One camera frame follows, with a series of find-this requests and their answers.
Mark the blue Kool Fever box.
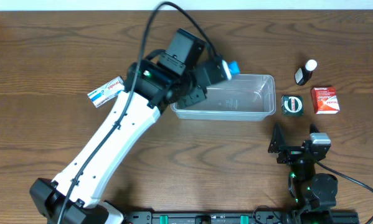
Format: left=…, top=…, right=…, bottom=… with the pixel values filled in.
left=222, top=60, right=240, bottom=80

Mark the white blue Panadol box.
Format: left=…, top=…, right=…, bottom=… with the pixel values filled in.
left=88, top=77, right=124, bottom=108

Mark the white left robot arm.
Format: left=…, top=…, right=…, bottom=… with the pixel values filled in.
left=29, top=57, right=232, bottom=223

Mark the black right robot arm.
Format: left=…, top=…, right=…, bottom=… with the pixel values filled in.
left=268, top=123, right=338, bottom=223

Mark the clear plastic container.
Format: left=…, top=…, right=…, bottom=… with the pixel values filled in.
left=171, top=74, right=276, bottom=121

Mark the red Panadol ActiFast box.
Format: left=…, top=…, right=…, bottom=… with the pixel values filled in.
left=311, top=87, right=340, bottom=114

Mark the green Zam-Buk box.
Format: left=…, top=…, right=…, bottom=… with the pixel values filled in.
left=281, top=95, right=304, bottom=116

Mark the dark syrup bottle white cap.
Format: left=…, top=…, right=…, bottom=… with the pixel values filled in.
left=295, top=59, right=318, bottom=86

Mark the black mounting rail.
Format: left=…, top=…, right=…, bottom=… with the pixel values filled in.
left=123, top=208, right=360, bottom=224

